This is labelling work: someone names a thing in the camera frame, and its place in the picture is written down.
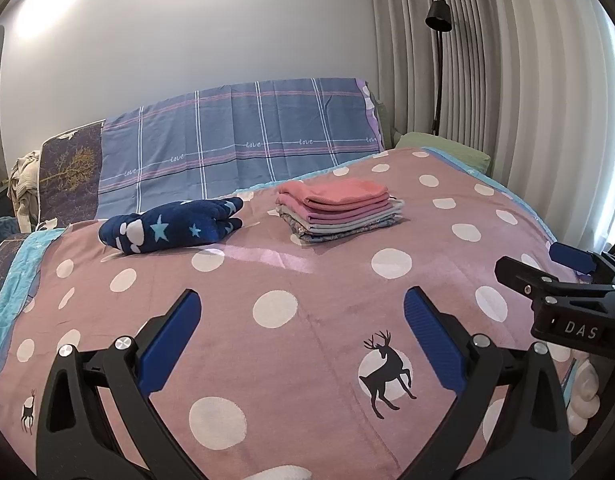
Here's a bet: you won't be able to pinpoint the black floor lamp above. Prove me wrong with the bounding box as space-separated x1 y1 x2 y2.
425 0 455 137

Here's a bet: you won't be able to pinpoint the dark tree-print cloth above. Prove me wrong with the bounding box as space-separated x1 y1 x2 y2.
37 120 106 233

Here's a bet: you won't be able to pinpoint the light blue sheet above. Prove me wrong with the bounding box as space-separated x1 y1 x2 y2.
0 227 65 386

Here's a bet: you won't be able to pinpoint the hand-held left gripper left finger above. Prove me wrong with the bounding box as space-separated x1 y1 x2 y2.
36 289 203 480

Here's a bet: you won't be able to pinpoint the navy star-print plush blanket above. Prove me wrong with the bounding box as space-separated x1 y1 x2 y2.
98 196 245 257

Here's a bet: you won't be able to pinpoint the pale pleated curtain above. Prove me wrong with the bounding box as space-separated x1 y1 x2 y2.
367 0 615 261

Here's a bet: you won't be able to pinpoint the stack of clothes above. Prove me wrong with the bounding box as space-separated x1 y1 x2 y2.
275 195 405 247

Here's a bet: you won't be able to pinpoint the green pillow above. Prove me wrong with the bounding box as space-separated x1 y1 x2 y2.
395 131 492 175

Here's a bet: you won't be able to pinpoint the beige crumpled clothes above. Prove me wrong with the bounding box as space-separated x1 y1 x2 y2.
7 151 44 233

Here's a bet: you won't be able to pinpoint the pink long-sleeved shirt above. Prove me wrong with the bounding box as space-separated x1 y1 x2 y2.
277 177 391 212

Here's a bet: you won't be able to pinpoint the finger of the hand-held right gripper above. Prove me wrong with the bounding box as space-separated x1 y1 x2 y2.
495 256 563 311
548 242 597 277

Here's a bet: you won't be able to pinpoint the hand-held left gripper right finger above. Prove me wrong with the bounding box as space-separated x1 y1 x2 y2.
404 286 573 480

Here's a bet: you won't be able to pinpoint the pink polka-dot blanket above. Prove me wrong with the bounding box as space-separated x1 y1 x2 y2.
0 147 605 480

